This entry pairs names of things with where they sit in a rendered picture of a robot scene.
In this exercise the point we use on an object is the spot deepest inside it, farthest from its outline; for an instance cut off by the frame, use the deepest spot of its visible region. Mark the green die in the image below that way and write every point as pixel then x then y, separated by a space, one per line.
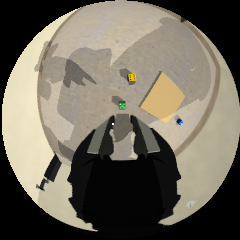
pixel 122 105

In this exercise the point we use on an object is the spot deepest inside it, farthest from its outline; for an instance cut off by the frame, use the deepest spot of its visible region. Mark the yellow die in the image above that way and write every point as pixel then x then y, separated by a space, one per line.
pixel 131 77

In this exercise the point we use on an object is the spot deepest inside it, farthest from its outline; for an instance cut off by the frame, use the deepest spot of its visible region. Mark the blue die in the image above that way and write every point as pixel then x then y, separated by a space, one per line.
pixel 179 121

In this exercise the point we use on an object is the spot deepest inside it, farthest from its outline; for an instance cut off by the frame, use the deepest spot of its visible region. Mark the tan flat mat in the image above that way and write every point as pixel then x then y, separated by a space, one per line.
pixel 163 99

